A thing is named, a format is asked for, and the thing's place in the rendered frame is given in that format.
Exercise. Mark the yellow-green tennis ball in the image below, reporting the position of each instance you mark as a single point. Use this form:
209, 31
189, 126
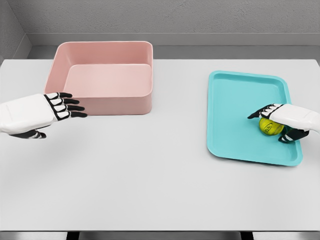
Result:
268, 128

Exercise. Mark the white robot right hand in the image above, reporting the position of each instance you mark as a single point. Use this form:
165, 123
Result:
295, 117

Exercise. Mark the blue rectangular tray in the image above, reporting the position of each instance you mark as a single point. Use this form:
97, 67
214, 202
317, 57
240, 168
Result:
235, 105

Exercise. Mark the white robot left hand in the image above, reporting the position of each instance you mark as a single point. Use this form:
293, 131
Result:
27, 112

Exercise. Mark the pink rectangular basket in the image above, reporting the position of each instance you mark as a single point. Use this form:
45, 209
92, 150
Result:
105, 80

